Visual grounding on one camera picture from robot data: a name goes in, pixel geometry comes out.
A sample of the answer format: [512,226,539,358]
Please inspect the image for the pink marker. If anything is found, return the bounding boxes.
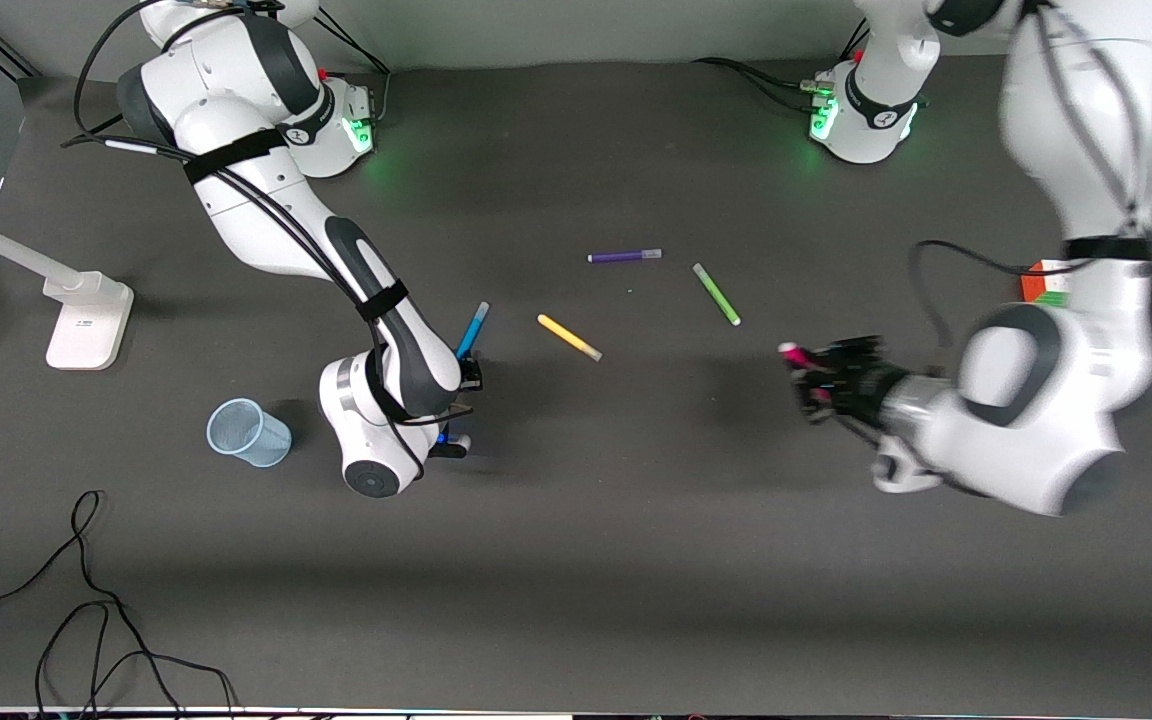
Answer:
[778,342,832,403]

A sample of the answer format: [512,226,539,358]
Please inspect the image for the blue marker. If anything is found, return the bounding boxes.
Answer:
[455,301,490,359]

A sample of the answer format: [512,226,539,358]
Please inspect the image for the yellow marker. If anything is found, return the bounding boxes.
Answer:
[536,313,603,363]

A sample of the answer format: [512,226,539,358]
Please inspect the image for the green marker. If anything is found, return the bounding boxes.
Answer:
[692,262,742,327]

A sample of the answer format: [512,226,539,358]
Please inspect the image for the colourful puzzle cube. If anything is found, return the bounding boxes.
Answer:
[1021,258,1072,306]

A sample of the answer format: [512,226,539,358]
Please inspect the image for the blue mesh cup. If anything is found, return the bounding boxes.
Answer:
[206,398,293,468]

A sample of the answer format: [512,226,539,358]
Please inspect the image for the white stand with base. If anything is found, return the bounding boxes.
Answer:
[0,200,135,372]

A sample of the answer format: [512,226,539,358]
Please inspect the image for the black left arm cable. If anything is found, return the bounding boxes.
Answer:
[909,240,1067,349]

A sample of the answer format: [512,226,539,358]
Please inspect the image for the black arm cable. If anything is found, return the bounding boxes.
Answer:
[909,240,1067,349]
[61,0,412,451]

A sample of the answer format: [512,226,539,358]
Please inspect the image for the black left base cables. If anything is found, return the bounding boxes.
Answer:
[691,25,872,113]

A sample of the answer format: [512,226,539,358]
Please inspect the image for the black base cables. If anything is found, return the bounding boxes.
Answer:
[311,10,392,129]
[691,25,872,113]

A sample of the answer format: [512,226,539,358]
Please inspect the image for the black right base cables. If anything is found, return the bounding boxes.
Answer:
[311,10,392,129]

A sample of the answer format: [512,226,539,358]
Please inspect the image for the thin black table cable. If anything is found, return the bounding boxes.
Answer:
[34,600,237,720]
[0,490,127,666]

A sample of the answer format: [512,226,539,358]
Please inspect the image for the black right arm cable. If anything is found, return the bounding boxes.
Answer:
[61,0,412,451]

